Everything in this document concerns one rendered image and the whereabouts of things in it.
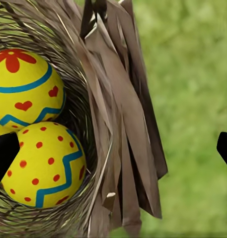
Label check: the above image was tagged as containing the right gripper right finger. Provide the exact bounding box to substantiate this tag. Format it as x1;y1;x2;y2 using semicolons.
217;132;227;164

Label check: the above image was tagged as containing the easter egg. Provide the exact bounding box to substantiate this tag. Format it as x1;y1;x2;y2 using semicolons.
0;125;18;135
0;48;66;134
1;121;86;209

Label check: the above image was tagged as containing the wicker basket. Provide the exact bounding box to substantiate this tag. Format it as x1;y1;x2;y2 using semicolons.
0;0;169;238

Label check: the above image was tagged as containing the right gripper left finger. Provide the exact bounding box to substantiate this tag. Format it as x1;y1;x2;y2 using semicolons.
0;132;20;182

